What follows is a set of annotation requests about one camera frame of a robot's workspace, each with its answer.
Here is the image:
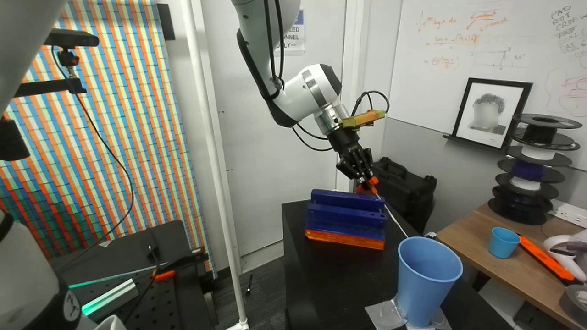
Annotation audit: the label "orange screwdriver tool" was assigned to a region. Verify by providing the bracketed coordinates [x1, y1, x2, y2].
[359, 177, 409, 239]

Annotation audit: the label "black hard case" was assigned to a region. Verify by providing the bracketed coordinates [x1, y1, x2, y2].
[372, 159, 436, 234]

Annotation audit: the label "small blue cup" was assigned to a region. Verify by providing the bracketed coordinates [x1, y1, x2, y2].
[490, 228, 519, 259]

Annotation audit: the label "orange box cutter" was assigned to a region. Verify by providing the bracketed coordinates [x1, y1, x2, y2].
[519, 237, 576, 283]

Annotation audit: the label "white tripod pole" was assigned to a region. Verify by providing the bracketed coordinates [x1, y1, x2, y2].
[178, 0, 249, 330]

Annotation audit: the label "whiteboard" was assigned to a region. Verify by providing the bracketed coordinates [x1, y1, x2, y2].
[385, 0, 587, 155]

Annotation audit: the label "framed portrait picture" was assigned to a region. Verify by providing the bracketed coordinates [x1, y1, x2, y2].
[451, 78, 532, 151]

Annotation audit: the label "orange handled pliers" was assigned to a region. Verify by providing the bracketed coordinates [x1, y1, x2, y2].
[152, 250, 209, 283]

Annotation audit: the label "grey tape roll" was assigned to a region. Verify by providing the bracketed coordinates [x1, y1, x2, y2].
[559, 285, 587, 327]

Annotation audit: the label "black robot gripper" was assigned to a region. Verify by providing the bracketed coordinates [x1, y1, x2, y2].
[328, 129, 376, 186]

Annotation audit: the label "large blue plastic cup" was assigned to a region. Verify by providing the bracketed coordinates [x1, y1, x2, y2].
[394, 237, 464, 327]

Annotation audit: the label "black camera on stand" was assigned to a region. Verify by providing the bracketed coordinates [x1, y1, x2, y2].
[44, 30, 99, 50]

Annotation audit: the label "black side table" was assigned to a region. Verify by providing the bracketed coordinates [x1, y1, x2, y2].
[280, 199, 515, 330]

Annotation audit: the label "stack of filament spools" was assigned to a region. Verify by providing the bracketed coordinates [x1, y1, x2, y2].
[488, 115, 581, 226]

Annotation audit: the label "blue and orange holder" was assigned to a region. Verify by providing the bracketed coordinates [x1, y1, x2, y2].
[304, 190, 387, 252]

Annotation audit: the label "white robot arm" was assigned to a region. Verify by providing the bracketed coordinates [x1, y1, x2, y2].
[231, 0, 383, 188]

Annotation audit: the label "wooden desk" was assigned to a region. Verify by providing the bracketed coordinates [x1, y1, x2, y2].
[438, 206, 581, 330]

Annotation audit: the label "black optical breadboard table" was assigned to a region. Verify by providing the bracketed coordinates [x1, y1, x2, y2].
[51, 221, 214, 330]

